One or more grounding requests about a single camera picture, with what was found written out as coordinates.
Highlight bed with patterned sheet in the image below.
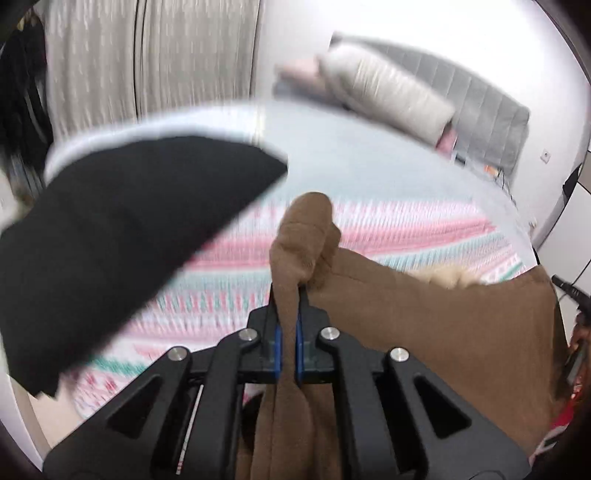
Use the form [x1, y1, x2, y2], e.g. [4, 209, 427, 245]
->
[44, 99, 536, 421]

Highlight brown coat with fur collar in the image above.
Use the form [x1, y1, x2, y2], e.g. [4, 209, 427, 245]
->
[235, 191, 571, 480]

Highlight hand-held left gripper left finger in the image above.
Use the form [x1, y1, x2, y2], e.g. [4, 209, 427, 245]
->
[44, 284, 283, 480]

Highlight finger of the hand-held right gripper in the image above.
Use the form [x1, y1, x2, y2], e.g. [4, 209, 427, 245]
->
[551, 274, 591, 317]

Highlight pink pillow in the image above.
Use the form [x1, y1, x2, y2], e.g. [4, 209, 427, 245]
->
[273, 58, 335, 103]

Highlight black fluffy hanging clothes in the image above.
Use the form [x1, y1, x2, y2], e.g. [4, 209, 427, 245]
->
[0, 23, 54, 195]

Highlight beige pillow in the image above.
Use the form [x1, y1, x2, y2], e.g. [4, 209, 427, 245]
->
[316, 45, 457, 146]

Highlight grey striped curtain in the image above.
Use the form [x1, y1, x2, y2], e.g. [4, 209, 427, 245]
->
[44, 0, 262, 139]

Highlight maroon floral clothing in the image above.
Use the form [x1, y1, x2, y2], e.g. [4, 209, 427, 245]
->
[529, 314, 591, 467]

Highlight grey padded headboard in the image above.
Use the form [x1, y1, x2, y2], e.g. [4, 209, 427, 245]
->
[330, 31, 531, 172]

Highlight black garment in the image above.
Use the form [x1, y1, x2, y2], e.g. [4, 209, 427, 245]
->
[0, 135, 289, 398]

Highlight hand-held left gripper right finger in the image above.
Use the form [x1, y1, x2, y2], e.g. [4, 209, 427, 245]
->
[294, 288, 532, 480]

